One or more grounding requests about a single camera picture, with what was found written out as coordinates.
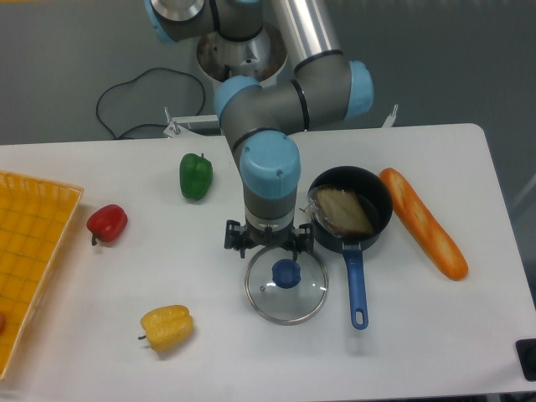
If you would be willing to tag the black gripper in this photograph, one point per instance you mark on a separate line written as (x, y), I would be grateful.
(243, 237)

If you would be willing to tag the glass pot lid blue knob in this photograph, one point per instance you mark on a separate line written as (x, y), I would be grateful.
(284, 288)

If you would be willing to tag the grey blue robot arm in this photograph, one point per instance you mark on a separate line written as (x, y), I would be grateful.
(258, 121)

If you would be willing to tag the wrapped bread slice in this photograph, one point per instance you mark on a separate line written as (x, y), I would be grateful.
(338, 211)

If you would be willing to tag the green bell pepper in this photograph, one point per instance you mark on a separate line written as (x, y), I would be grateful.
(195, 176)

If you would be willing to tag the yellow bell pepper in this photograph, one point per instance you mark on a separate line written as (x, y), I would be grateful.
(166, 327)

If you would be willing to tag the red bell pepper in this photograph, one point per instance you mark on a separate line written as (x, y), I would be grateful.
(107, 224)

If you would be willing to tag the orange baguette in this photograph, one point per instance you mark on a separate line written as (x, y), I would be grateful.
(423, 226)

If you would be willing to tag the yellow wicker basket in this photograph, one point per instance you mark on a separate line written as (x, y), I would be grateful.
(35, 215)

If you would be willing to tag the black box at table edge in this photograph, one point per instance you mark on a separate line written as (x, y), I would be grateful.
(526, 350)

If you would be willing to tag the dark pot blue handle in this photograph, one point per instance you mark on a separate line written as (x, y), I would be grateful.
(378, 206)

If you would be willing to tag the white table leg bracket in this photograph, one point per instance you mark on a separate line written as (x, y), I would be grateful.
(391, 117)

